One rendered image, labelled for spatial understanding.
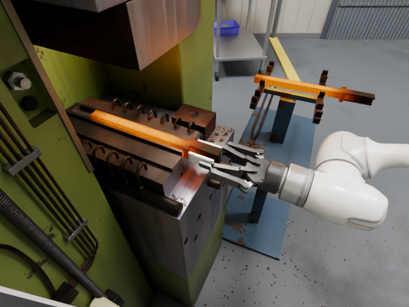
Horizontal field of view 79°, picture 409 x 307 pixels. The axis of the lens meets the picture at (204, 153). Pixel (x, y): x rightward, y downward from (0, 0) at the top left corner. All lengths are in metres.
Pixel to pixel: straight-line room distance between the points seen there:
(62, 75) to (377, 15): 4.25
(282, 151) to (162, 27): 0.77
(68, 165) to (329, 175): 0.54
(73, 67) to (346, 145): 0.85
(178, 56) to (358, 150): 0.56
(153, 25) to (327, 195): 0.45
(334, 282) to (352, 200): 1.13
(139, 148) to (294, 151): 0.67
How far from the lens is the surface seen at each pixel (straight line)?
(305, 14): 4.24
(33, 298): 0.36
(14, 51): 0.46
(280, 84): 0.98
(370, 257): 1.84
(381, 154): 0.70
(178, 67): 0.83
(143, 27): 0.41
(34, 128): 0.49
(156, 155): 0.66
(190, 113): 0.81
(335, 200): 0.57
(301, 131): 1.21
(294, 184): 0.57
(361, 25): 4.58
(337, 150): 0.68
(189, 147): 0.64
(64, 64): 0.94
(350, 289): 1.70
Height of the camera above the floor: 1.46
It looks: 46 degrees down
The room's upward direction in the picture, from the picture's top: straight up
